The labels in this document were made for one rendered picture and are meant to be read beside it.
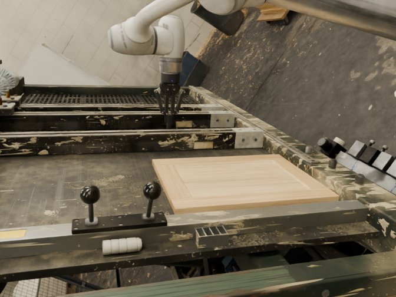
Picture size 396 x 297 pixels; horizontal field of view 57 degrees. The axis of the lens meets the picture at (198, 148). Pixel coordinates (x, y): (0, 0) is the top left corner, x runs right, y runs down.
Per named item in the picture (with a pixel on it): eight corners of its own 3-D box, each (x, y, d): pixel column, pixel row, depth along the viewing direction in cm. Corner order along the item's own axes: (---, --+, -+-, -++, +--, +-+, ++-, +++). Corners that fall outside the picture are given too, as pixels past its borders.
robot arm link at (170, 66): (157, 56, 147) (157, 71, 148) (161, 58, 138) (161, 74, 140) (179, 57, 149) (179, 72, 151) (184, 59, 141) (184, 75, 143)
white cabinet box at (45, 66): (180, 131, 506) (38, 43, 425) (158, 165, 511) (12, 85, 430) (170, 121, 562) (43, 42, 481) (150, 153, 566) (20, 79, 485)
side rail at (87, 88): (188, 103, 269) (189, 88, 265) (24, 102, 238) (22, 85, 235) (185, 101, 276) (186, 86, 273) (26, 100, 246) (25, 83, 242)
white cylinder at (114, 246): (102, 258, 75) (142, 253, 77) (102, 245, 74) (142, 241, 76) (102, 250, 78) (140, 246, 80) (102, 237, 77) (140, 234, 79)
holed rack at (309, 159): (318, 162, 123) (319, 161, 123) (310, 163, 123) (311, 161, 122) (192, 86, 274) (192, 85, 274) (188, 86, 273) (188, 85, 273)
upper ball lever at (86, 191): (101, 232, 78) (100, 195, 69) (82, 234, 77) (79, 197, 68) (100, 217, 81) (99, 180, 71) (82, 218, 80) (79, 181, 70)
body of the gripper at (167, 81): (178, 71, 150) (178, 94, 153) (158, 71, 148) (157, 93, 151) (182, 73, 143) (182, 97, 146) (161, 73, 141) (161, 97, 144)
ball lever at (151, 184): (157, 227, 82) (164, 191, 72) (139, 228, 81) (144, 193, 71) (154, 213, 84) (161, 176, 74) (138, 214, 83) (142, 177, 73)
